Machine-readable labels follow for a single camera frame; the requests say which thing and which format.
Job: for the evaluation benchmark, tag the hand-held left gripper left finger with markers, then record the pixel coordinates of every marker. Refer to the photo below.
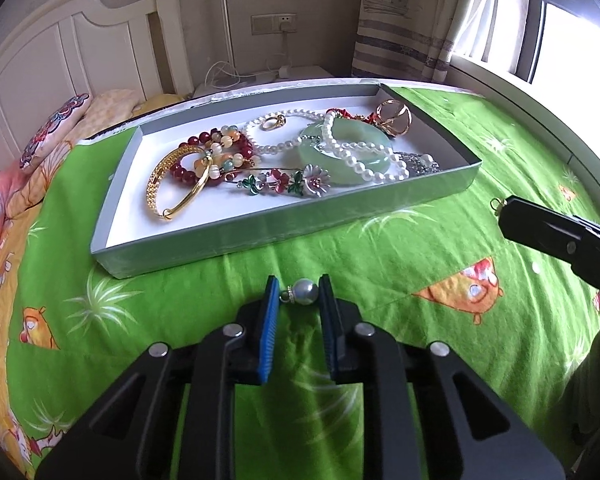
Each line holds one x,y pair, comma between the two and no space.
267,330

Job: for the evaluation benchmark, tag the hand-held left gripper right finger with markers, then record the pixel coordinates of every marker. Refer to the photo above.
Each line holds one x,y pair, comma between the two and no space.
330,330

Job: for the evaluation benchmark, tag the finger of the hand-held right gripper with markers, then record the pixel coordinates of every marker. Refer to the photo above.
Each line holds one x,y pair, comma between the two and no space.
530,220

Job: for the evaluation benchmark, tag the silver pearl earring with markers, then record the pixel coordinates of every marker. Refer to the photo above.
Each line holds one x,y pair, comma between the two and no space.
302,292

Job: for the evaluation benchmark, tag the grey jewelry box tray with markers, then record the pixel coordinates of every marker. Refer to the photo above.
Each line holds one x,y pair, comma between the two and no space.
230,240

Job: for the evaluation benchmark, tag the gold hoop ornament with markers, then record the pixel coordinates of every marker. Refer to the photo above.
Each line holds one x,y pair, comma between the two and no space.
387,110

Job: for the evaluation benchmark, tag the gold bangle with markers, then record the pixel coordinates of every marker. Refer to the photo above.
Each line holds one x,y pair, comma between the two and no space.
152,187

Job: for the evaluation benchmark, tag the green cartoon blanket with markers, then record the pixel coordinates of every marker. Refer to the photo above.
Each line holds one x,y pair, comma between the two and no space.
430,360

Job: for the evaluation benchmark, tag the silver rhinestone ornament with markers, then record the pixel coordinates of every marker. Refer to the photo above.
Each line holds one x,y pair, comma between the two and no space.
420,162

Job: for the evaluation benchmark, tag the pale green jade bangle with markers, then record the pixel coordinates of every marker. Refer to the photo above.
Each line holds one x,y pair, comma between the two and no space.
310,150

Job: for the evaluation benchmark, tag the dark framed window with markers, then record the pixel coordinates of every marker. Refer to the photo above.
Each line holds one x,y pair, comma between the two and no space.
530,25

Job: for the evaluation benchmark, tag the red gold brooch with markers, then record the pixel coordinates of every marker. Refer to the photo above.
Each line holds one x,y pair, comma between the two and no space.
347,114

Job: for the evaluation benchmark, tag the printed beige curtain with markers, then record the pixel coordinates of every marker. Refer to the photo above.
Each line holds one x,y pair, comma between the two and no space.
405,20

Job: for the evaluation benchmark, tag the yellow floral bedsheet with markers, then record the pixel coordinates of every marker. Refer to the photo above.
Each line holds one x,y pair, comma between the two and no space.
15,250

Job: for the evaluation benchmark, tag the patterned embroidered pillow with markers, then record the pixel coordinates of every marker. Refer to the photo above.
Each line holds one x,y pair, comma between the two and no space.
55,125

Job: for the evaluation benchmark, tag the white upright pole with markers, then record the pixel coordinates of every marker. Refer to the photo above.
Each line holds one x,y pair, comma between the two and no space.
226,20

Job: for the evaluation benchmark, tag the white wooden headboard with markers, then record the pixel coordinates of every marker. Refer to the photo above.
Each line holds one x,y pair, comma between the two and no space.
80,50

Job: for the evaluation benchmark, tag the white wall socket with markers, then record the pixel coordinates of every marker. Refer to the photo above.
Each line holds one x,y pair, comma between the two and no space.
265,24

